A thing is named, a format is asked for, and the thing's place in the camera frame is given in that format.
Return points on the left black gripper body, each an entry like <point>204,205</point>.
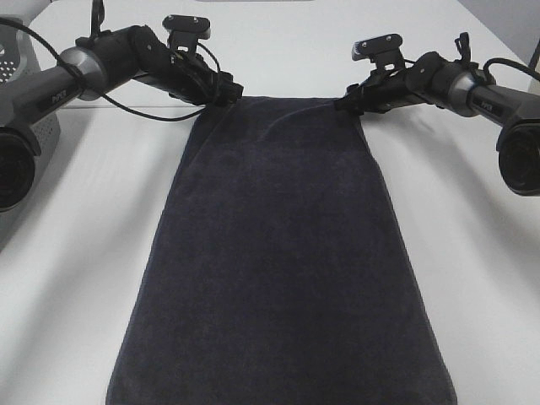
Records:
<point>211,88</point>

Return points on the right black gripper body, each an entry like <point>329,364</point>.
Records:
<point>378,94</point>

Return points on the dark navy towel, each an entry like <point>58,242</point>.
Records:
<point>278,274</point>

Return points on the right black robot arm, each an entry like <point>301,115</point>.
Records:
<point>461,86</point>

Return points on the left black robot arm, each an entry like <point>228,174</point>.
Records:
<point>88,71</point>

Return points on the beige box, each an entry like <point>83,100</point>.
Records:
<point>525,157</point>

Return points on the grey perforated plastic basket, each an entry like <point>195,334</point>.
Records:
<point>26,149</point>

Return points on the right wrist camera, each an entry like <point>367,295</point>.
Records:
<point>383,51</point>

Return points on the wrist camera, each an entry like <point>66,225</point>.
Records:
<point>383,51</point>
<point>186,31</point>

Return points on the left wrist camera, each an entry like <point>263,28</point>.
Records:
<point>186,31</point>

